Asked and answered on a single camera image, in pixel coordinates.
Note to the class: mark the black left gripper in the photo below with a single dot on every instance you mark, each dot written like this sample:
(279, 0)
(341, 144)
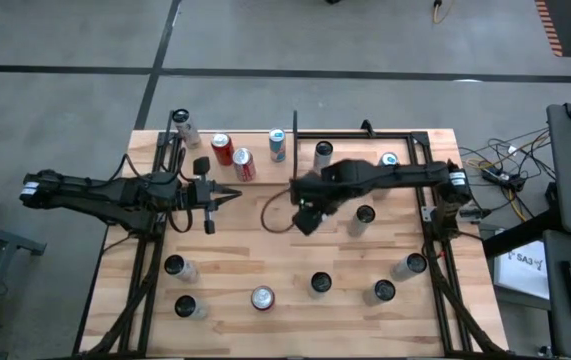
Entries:
(197, 195)

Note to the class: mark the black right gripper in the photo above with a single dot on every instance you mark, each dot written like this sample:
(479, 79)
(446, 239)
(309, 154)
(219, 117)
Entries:
(315, 192)

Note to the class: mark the red Coca-Cola can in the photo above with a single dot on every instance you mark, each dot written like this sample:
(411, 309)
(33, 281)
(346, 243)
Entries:
(223, 152)
(245, 167)

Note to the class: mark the slim silver can black lid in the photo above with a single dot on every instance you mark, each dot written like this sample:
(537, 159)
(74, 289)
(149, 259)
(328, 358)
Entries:
(416, 262)
(174, 265)
(188, 132)
(185, 306)
(360, 225)
(384, 290)

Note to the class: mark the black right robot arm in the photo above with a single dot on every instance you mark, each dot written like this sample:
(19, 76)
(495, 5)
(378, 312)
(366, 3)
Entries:
(400, 175)

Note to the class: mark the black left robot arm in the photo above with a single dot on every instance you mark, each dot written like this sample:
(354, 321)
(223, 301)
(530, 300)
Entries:
(90, 192)

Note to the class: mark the wooden shelf board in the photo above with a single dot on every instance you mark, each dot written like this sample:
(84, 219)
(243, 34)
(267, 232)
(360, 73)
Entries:
(262, 150)

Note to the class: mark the silver Celsius energy drink can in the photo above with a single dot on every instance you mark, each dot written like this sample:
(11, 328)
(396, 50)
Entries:
(321, 281)
(323, 156)

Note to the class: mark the red Coke Zero Sugar can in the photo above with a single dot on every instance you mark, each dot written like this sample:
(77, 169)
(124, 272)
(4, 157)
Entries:
(263, 298)

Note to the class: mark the black power strip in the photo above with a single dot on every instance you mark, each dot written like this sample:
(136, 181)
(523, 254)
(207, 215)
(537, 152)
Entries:
(495, 175)

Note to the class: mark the black desk leg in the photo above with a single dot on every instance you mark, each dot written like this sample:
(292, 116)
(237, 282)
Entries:
(520, 232)

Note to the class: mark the white SA3 paper sign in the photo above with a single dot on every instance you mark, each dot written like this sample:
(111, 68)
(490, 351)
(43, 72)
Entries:
(525, 272)

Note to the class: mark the grey metal side table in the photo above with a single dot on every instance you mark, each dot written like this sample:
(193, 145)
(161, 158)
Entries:
(15, 242)

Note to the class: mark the black shelf side post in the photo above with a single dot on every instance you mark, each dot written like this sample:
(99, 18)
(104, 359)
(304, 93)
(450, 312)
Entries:
(294, 145)

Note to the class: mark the black clamp bracket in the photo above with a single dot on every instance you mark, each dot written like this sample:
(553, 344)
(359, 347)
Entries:
(366, 127)

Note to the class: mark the grey metal bracket plate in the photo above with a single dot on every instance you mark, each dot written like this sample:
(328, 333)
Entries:
(428, 214)

